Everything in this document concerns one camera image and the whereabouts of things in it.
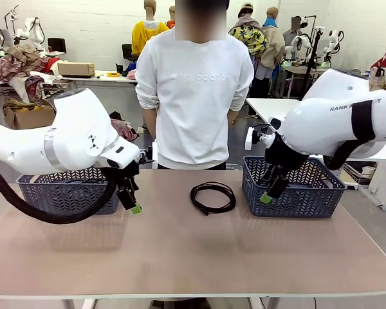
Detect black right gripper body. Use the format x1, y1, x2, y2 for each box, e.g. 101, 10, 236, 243
264, 132, 309, 183

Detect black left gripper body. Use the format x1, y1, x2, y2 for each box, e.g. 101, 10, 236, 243
107, 160, 141, 194

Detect person's right forearm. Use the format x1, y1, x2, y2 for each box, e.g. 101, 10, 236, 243
143, 108, 158, 139

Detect grey-blue perforated plastic basket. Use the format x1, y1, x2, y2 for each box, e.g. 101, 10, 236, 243
241, 155, 347, 219
15, 165, 122, 216

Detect red patterned cloth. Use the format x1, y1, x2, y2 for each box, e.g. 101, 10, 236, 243
110, 118, 139, 142

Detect person in white sweater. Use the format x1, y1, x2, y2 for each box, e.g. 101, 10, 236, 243
134, 0, 255, 171

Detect long white work table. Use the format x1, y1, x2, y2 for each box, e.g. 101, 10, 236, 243
0, 70, 139, 97

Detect black tripod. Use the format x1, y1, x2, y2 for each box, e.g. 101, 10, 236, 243
299, 15, 324, 101

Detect pile of colourful clothes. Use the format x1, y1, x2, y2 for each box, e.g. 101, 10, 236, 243
119, 61, 138, 80

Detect open cardboard box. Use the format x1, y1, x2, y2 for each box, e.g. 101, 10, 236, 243
3, 98, 56, 130

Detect mannequin in beige jacket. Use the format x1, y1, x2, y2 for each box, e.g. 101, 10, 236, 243
260, 6, 286, 97

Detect flat cardboard box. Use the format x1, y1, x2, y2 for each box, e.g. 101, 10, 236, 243
57, 61, 96, 78

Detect background person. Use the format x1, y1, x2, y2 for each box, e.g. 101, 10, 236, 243
282, 15, 305, 49

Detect mannequin in floral shirt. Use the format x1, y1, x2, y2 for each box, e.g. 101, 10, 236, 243
228, 2, 271, 99

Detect mannequin in yellow hoodie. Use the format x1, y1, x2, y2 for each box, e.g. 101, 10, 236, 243
131, 0, 170, 62

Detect pile of brown clothes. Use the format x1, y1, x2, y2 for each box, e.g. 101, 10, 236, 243
0, 44, 64, 84

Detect mannequin in orange top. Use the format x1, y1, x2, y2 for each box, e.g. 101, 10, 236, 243
165, 5, 178, 30

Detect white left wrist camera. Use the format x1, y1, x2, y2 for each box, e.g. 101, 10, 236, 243
138, 141, 159, 170

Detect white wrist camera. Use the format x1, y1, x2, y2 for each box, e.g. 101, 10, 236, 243
138, 141, 159, 170
244, 124, 276, 151

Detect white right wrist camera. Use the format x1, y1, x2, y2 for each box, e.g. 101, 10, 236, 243
244, 124, 276, 151

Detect black braided cable gold plug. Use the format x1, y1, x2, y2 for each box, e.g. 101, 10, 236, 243
189, 181, 237, 216

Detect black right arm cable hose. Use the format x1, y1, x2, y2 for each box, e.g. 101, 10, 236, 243
322, 138, 377, 171

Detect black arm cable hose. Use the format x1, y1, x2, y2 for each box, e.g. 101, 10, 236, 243
0, 118, 118, 225
322, 138, 377, 171

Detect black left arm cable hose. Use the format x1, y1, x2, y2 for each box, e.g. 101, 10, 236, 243
0, 118, 118, 225

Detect metal frame table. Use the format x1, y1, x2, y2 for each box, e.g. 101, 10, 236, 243
279, 62, 329, 99

